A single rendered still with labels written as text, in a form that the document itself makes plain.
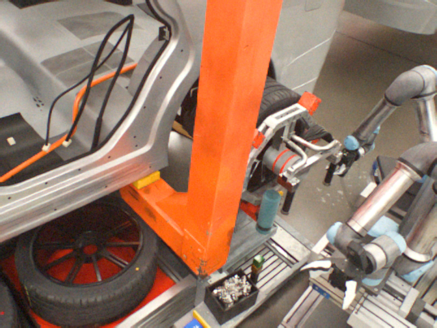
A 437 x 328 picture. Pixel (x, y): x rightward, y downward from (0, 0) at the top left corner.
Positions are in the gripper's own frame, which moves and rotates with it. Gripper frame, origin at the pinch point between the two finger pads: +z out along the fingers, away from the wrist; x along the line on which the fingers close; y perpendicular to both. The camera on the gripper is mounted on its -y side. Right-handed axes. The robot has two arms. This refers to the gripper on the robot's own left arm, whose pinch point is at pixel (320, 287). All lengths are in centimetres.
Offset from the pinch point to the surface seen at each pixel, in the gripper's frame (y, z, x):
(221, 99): -31, -7, 56
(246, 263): 107, -59, 90
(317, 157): 18, -70, 62
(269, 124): 3, -53, 79
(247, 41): -52, -10, 49
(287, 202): 33, -50, 58
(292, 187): 23, -50, 56
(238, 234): 89, -58, 98
